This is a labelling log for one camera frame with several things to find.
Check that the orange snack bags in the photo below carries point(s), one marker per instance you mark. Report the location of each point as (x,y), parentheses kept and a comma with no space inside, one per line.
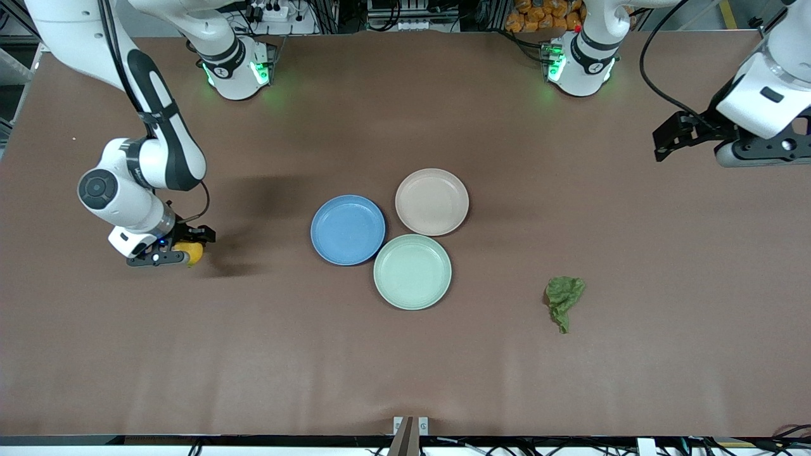
(538,16)

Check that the pale green plate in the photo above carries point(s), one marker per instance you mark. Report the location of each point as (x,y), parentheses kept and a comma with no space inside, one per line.
(412,272)

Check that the white power strip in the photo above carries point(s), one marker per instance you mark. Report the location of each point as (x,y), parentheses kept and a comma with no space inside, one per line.
(272,11)

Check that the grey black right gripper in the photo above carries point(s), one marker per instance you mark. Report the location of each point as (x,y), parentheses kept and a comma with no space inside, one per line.
(184,228)

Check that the yellow lemon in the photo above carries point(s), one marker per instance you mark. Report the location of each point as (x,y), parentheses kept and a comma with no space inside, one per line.
(193,253)

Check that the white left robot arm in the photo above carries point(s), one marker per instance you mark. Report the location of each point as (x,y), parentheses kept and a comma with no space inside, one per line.
(586,63)

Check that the green lettuce leaf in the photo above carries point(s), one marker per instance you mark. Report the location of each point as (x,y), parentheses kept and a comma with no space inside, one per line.
(564,294)

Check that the brown table cover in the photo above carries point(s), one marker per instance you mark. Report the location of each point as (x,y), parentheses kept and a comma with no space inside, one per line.
(317,354)

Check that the beige plate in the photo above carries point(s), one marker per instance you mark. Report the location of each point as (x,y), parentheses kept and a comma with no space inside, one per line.
(432,201)

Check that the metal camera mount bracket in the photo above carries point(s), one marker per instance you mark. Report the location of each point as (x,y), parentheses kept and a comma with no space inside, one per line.
(405,443)

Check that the grey equipment rack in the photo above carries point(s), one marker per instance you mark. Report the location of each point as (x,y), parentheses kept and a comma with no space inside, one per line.
(412,12)

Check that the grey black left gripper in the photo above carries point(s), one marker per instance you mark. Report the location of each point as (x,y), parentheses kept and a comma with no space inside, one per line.
(711,122)

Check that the blue plate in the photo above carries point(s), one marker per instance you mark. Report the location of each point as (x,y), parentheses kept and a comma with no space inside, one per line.
(348,229)

